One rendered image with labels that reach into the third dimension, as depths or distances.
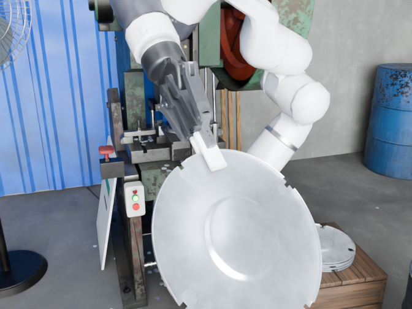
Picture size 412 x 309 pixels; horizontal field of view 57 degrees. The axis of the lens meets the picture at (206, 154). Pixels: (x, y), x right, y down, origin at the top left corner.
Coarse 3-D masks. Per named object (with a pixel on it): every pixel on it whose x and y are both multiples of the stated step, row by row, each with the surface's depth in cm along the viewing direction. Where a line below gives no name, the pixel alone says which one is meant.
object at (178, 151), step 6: (162, 126) 176; (168, 126) 174; (168, 132) 166; (174, 132) 166; (168, 138) 160; (174, 138) 159; (168, 144) 172; (174, 144) 154; (180, 144) 168; (186, 144) 169; (174, 150) 168; (180, 150) 169; (186, 150) 170; (174, 156) 168; (180, 156) 170; (186, 156) 171
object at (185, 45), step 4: (184, 40) 163; (188, 40) 164; (180, 44) 163; (184, 44) 164; (188, 44) 164; (184, 48) 164; (188, 48) 165; (184, 52) 165; (188, 52) 165; (188, 56) 166; (188, 60) 167; (156, 88) 171; (156, 92) 172; (156, 96) 173; (160, 96) 168; (156, 100) 174; (160, 100) 169
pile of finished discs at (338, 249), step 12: (324, 228) 167; (324, 240) 155; (336, 240) 157; (348, 240) 157; (324, 252) 149; (336, 252) 149; (348, 252) 149; (324, 264) 143; (336, 264) 142; (348, 264) 145
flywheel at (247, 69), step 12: (228, 12) 195; (240, 12) 172; (228, 24) 197; (228, 36) 199; (228, 48) 198; (228, 60) 193; (240, 60) 187; (228, 72) 195; (240, 72) 180; (252, 72) 167
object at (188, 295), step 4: (184, 292) 49; (188, 292) 49; (192, 292) 49; (184, 296) 49; (188, 296) 49; (192, 296) 49; (196, 296) 49; (184, 300) 48; (188, 300) 49; (192, 300) 49; (196, 300) 49; (188, 304) 48; (192, 304) 49
